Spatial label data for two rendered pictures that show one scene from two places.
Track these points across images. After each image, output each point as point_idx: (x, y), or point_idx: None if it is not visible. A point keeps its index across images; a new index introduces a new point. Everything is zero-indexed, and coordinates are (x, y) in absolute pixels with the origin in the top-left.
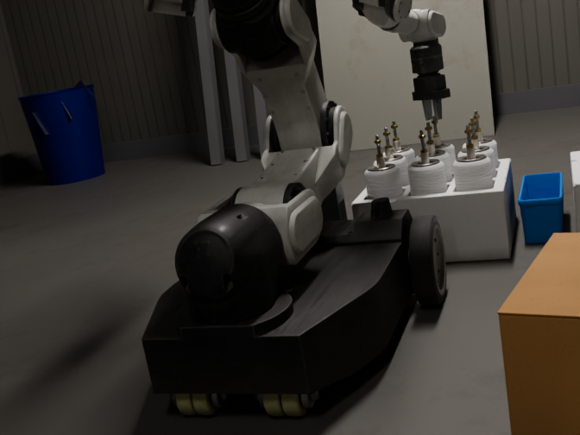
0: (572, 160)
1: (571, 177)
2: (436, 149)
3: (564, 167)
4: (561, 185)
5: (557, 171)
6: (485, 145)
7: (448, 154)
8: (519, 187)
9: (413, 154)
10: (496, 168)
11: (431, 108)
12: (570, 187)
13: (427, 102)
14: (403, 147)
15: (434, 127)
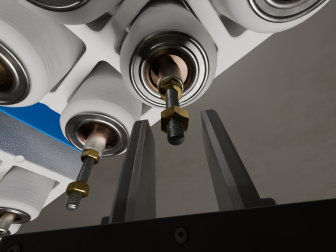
0: (23, 161)
1: (184, 183)
2: (133, 38)
3: (209, 195)
4: (26, 124)
5: (207, 189)
6: (60, 124)
7: (19, 1)
8: (206, 158)
9: (228, 8)
10: (62, 99)
11: (212, 179)
12: (164, 169)
13: (225, 209)
14: (296, 14)
15: (169, 102)
